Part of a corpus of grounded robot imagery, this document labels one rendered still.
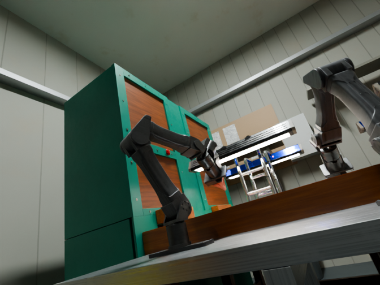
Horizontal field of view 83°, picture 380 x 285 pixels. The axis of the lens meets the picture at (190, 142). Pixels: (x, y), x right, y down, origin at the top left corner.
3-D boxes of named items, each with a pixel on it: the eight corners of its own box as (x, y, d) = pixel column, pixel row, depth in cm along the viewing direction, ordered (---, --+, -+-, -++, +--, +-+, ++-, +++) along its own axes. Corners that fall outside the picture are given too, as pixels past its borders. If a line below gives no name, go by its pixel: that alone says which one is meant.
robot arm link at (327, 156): (319, 156, 88) (314, 143, 85) (333, 150, 86) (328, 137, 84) (328, 165, 82) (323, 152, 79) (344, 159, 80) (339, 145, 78)
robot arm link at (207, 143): (208, 153, 99) (190, 135, 96) (221, 145, 93) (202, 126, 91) (201, 171, 91) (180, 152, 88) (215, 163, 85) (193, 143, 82)
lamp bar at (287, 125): (296, 129, 102) (289, 116, 105) (188, 172, 127) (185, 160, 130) (297, 133, 108) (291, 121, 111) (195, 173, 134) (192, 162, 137)
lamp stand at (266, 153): (293, 213, 131) (266, 147, 149) (262, 220, 140) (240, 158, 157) (296, 211, 147) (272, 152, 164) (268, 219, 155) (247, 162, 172)
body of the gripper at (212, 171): (207, 175, 97) (198, 164, 94) (227, 168, 93) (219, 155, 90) (206, 185, 91) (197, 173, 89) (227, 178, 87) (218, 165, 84)
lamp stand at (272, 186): (283, 217, 98) (250, 133, 115) (243, 227, 107) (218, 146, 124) (289, 215, 114) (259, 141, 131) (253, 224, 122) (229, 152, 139)
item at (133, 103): (133, 216, 99) (114, 62, 135) (64, 240, 121) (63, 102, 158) (234, 207, 211) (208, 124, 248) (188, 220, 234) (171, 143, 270)
